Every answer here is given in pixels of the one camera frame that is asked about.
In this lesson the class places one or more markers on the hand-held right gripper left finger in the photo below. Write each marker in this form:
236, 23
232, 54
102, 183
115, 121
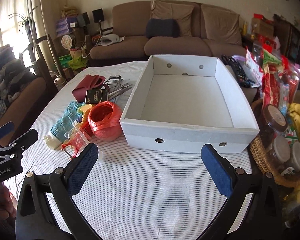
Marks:
82, 170

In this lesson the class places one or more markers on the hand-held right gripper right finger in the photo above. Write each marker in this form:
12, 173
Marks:
217, 172

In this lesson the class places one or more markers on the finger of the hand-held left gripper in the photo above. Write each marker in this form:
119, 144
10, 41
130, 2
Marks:
25, 137
1, 132

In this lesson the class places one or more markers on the red plastic grater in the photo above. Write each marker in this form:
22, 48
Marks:
76, 145

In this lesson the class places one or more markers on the teal knitted glove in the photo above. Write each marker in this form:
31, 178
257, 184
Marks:
65, 122

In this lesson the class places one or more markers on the black tissue packet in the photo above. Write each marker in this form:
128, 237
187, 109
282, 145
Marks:
96, 96

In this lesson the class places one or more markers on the white cardboard box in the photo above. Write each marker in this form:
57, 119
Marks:
190, 97

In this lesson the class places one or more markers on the desktop with striped tablecloth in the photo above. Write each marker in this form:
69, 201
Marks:
140, 192

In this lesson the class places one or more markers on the clear plastic wrapper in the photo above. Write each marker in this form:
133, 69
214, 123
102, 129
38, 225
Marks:
84, 131

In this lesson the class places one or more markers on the brown seat armchair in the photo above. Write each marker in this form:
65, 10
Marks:
27, 92

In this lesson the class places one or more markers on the wicker basket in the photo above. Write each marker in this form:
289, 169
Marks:
262, 160

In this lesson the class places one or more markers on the red raffia twine ball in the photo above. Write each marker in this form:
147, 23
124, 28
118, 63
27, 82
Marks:
105, 120

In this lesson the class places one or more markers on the pile of folded clothes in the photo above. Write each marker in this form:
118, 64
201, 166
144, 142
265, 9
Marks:
7, 75

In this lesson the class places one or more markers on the yellow plastic corkscrew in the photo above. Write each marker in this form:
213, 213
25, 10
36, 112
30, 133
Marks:
86, 108

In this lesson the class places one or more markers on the jar with grey lid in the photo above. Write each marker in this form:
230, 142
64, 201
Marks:
282, 150
298, 157

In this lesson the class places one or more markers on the maroon pouch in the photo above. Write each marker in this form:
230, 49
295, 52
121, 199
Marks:
83, 87

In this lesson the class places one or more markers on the dark wooden chair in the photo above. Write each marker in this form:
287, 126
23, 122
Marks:
43, 62

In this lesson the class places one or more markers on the jar with brown lid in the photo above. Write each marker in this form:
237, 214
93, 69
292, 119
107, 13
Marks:
275, 120

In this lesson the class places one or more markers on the steel kitchen tool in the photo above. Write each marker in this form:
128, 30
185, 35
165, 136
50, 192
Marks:
122, 88

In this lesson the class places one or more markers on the green plastic bag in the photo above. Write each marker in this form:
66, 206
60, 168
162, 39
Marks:
77, 61

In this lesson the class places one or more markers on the bunch of bananas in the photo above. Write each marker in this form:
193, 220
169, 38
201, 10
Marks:
298, 115

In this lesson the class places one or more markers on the black remote control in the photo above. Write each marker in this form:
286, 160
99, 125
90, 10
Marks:
237, 72

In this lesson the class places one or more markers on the round tin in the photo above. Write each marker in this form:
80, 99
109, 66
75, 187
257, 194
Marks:
66, 41

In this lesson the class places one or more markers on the pile of red snack bags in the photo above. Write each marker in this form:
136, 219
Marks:
277, 80

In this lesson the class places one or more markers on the red white snack bag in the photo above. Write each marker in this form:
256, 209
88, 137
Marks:
253, 67

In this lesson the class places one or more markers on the purple tissue box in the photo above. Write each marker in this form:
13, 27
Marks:
65, 31
66, 22

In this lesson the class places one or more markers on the potted plant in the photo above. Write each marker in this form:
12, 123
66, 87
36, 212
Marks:
25, 20

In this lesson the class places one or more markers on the purple plastic lid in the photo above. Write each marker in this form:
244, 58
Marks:
238, 58

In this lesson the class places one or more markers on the white coat stand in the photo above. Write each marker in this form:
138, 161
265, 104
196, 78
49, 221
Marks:
32, 5

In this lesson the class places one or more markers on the brown sofa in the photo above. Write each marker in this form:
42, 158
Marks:
130, 47

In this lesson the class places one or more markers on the black speaker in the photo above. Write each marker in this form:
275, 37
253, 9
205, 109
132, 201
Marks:
98, 15
85, 19

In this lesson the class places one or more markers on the tan sofa cushion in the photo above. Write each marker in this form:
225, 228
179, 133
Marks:
220, 25
172, 12

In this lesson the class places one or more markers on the yellow bottle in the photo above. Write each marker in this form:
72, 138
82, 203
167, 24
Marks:
245, 27

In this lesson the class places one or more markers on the dark blue pillow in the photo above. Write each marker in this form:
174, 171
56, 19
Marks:
162, 28

